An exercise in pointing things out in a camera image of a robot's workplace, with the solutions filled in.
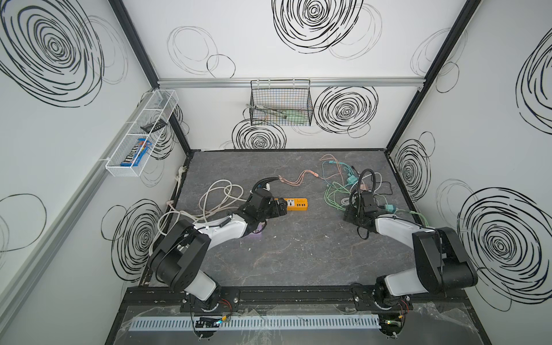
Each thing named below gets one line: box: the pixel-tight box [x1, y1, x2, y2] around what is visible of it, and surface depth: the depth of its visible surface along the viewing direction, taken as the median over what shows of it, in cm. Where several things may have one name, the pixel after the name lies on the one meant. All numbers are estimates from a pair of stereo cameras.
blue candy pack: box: [120, 138, 153, 167], surface depth 72 cm
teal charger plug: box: [384, 204, 397, 214], surface depth 95 cm
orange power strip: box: [274, 198, 309, 211], surface depth 98 cm
